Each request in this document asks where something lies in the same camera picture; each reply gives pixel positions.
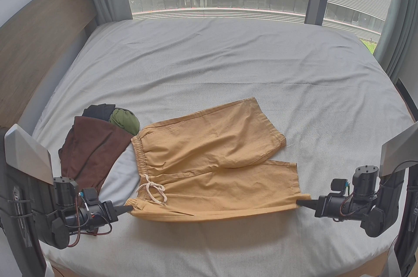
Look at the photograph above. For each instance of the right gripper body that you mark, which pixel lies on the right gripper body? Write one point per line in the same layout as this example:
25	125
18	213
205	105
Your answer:
333	207

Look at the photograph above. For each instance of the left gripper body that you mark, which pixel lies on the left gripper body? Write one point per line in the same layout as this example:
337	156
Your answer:
98	213

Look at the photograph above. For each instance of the tan shorts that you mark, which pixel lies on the tan shorts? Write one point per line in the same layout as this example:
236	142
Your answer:
212	164

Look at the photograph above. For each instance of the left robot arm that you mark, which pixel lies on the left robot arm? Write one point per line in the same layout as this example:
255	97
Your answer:
26	154

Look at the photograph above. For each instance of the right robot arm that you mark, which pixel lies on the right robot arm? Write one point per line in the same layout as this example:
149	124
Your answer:
365	177

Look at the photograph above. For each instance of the bed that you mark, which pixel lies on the bed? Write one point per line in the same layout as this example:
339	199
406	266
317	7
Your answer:
261	73

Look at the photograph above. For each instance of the white garment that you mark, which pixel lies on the white garment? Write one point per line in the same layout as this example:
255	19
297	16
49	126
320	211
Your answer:
124	177

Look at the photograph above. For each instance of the brown garment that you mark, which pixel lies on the brown garment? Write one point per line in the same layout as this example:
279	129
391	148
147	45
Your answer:
91	148

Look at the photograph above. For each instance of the green garment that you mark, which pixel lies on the green garment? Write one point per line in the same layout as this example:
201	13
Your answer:
125	122

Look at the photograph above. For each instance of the black garment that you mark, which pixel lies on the black garment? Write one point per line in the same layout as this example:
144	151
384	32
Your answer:
96	112

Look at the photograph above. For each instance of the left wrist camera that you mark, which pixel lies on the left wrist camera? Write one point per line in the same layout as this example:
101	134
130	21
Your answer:
88	195

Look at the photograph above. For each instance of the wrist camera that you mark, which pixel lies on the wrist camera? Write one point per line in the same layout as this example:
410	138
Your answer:
338	185
88	195

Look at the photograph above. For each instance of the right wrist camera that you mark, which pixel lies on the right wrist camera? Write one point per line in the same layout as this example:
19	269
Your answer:
338	185

